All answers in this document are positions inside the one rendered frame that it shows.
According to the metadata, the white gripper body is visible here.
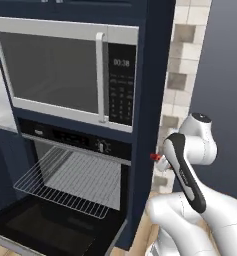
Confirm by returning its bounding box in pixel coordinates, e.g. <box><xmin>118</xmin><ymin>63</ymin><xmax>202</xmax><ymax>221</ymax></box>
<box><xmin>155</xmin><ymin>155</ymin><xmax>173</xmax><ymax>173</ymax></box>

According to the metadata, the oven control knob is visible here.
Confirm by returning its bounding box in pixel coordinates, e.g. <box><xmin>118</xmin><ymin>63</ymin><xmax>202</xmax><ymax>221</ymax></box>
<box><xmin>95</xmin><ymin>138</ymin><xmax>112</xmax><ymax>155</ymax></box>

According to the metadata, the black built-in oven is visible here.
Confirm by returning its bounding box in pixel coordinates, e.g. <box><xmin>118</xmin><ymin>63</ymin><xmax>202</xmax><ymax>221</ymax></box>
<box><xmin>17</xmin><ymin>116</ymin><xmax>133</xmax><ymax>256</ymax></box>

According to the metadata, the black oven door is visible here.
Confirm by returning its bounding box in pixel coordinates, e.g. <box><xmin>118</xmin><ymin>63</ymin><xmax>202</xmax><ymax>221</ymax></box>
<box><xmin>0</xmin><ymin>194</ymin><xmax>129</xmax><ymax>256</ymax></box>

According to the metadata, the silver microwave oven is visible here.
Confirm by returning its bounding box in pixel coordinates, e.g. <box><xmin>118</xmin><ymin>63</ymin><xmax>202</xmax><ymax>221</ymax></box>
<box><xmin>0</xmin><ymin>16</ymin><xmax>140</xmax><ymax>134</ymax></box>

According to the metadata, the microwave door with dark window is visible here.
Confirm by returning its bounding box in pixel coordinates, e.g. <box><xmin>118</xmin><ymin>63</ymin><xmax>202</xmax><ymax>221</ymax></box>
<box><xmin>0</xmin><ymin>16</ymin><xmax>110</xmax><ymax>124</ymax></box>

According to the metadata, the navy upper cabinet door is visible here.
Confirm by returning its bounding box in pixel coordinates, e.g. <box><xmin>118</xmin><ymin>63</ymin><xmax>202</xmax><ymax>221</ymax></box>
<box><xmin>0</xmin><ymin>0</ymin><xmax>148</xmax><ymax>18</ymax></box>

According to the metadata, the navy tall cabinet housing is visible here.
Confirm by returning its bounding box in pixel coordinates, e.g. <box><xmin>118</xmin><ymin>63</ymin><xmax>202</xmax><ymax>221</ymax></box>
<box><xmin>0</xmin><ymin>0</ymin><xmax>177</xmax><ymax>251</ymax></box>

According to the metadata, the navy base cabinet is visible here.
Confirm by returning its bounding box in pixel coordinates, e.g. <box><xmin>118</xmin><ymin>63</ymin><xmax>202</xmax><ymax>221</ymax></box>
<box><xmin>0</xmin><ymin>127</ymin><xmax>36</xmax><ymax>216</ymax></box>

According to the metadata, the silver wire oven rack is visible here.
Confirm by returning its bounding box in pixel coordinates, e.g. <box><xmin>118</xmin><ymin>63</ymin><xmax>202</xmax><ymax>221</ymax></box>
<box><xmin>12</xmin><ymin>146</ymin><xmax>123</xmax><ymax>221</ymax></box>

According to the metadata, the silver microwave door handle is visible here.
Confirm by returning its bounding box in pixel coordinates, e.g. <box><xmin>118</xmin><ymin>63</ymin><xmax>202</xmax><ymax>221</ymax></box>
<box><xmin>95</xmin><ymin>31</ymin><xmax>108</xmax><ymax>124</ymax></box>

